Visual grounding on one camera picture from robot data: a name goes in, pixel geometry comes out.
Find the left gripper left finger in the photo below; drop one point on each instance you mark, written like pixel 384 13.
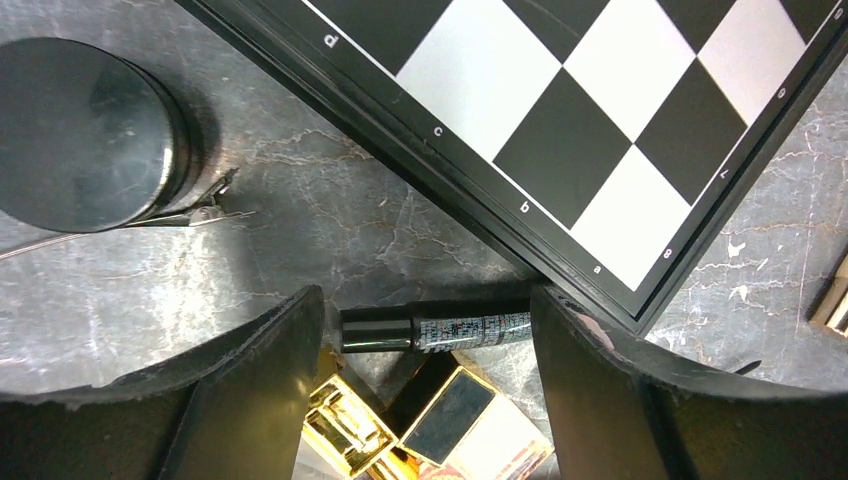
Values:
pixel 230 408

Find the pink blush palette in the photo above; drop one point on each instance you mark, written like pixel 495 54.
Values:
pixel 831 312

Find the small gold perfume bottle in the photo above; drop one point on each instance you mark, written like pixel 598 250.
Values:
pixel 448 421

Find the black round cap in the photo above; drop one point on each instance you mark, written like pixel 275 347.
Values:
pixel 89 140

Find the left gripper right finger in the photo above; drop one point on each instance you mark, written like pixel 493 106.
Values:
pixel 621 407

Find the black tweezers with loop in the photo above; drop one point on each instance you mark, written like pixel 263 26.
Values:
pixel 207 209

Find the black white checkerboard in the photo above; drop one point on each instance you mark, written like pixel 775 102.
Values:
pixel 601 143

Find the black mascara tube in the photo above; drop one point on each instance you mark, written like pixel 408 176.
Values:
pixel 435 326

